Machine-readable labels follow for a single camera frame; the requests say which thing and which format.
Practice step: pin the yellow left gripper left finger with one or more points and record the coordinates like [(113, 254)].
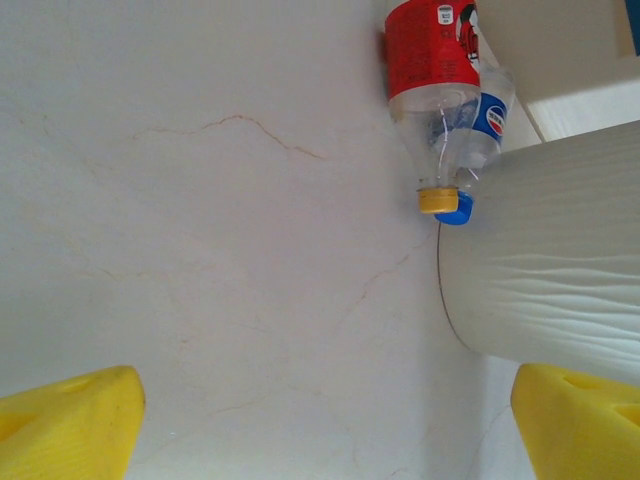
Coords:
[(70, 430)]

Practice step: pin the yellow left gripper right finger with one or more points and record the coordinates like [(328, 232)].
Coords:
[(585, 430)]

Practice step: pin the lilac plastic bin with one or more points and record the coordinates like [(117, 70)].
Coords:
[(550, 250)]

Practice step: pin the blue label blue-cap bottle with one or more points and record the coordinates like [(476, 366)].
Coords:
[(492, 117)]

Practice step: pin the red spotted label yellow-cap bottle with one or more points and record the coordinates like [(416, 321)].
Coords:
[(430, 55)]

